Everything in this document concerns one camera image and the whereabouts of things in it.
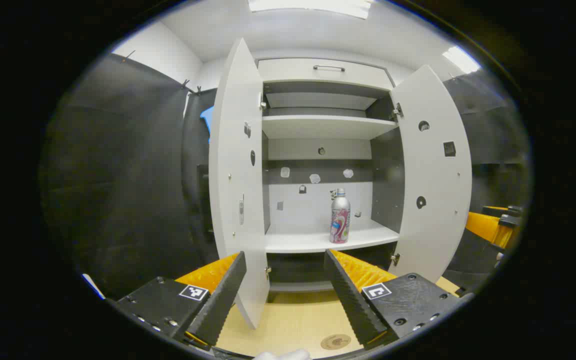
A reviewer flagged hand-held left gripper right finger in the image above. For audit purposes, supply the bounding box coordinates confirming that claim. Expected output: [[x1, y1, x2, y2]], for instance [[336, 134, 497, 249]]
[[324, 248, 469, 350]]

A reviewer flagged white cabinet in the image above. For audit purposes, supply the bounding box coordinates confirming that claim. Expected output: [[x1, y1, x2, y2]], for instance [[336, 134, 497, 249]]
[[257, 57, 404, 303]]

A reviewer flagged white cabinet drawer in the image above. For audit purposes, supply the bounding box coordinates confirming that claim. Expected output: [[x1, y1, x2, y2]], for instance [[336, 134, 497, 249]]
[[258, 58, 395, 91]]

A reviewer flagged black backdrop cloth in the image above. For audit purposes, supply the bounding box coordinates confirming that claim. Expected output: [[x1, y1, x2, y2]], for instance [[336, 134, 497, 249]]
[[43, 52, 531, 301]]

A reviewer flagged white cabinet door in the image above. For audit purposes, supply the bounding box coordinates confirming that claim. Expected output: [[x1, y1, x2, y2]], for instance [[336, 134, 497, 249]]
[[209, 37, 271, 330], [390, 64, 473, 283]]

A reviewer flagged round brown coaster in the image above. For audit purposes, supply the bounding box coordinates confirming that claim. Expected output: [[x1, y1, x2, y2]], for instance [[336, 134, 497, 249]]
[[320, 334, 352, 351]]

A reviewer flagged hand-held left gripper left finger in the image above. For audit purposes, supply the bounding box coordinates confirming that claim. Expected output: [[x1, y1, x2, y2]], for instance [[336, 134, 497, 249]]
[[112, 251, 247, 351]]

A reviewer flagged silver bottle with colourful label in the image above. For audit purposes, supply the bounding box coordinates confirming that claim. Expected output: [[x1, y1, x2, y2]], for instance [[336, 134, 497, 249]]
[[329, 188, 351, 244]]

